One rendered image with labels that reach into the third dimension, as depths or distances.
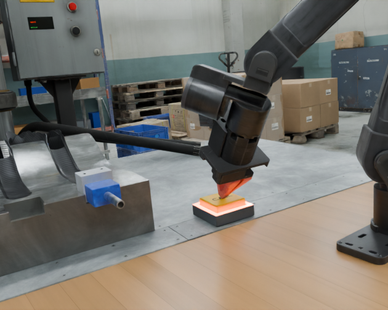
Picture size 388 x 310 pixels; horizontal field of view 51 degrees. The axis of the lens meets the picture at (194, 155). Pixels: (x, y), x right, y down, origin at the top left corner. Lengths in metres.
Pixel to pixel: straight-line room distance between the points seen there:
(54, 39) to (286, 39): 1.06
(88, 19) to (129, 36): 6.35
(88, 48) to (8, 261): 1.02
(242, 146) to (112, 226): 0.24
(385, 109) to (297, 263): 0.23
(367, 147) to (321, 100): 4.91
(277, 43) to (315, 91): 4.79
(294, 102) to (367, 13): 3.48
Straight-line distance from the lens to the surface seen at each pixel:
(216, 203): 0.70
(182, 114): 5.89
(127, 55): 7.83
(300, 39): 0.58
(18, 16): 1.50
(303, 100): 5.18
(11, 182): 0.84
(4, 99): 1.33
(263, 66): 0.56
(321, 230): 0.67
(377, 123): 0.60
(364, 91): 7.67
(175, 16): 8.34
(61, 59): 1.51
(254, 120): 0.59
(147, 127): 4.94
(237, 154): 0.63
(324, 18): 0.59
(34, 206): 0.68
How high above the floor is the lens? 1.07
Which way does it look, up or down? 12 degrees down
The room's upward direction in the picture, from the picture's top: 5 degrees counter-clockwise
